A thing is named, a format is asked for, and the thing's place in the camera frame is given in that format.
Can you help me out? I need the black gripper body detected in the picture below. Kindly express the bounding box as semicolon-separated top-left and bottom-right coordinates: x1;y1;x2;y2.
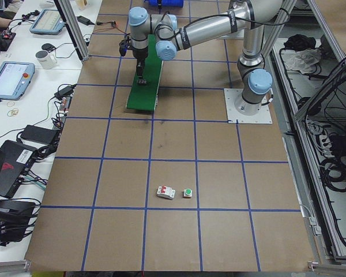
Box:
134;49;146;72

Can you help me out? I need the black capacitor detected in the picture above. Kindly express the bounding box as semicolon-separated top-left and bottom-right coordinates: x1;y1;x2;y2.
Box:
137;79;148;85

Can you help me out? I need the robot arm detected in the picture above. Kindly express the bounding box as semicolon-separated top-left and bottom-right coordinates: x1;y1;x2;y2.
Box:
119;1;282;111

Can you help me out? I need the green conveyor belt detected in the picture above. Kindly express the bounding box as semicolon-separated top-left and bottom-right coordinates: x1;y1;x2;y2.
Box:
126;35;163;111

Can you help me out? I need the red lit sensor module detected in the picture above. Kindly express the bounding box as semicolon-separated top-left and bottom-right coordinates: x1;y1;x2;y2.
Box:
110;21;117;28

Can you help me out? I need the blue plastic bin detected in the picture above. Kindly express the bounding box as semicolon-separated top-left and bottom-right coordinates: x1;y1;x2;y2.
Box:
147;0;184;8

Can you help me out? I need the black power adapter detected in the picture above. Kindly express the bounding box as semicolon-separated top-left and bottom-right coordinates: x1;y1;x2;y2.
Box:
54;84;77;100

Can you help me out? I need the black computer mouse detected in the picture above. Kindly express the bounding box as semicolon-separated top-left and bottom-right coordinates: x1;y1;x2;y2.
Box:
42;43;56;53

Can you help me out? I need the white mug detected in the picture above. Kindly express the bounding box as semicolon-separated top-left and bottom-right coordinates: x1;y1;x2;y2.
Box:
35;50;57;69

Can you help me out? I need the far teach pendant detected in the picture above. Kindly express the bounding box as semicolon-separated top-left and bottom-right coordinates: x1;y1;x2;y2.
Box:
29;9;65;35

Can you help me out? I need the teach pendant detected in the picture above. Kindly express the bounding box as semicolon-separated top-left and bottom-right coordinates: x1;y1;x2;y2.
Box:
0;61;35;100
29;9;65;35

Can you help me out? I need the white red circuit breaker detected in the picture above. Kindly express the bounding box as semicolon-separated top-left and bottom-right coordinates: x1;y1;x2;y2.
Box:
156;186;176;200

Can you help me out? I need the near teach pendant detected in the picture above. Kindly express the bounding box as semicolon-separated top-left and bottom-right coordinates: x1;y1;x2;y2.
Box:
0;61;35;100

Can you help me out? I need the black laptop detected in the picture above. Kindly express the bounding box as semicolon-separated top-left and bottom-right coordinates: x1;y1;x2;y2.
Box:
0;140;37;199

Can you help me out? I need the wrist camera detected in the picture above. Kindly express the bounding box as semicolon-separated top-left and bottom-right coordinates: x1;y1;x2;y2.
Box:
119;36;131;57

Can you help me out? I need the red black wire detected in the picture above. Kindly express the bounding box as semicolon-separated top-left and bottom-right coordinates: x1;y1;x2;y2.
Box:
95;20;133;37

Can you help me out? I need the aluminium frame post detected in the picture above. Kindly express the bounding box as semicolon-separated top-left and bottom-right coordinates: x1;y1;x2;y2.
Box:
54;0;89;62

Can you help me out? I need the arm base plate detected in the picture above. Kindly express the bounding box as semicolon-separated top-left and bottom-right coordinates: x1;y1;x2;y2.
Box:
224;88;272;124

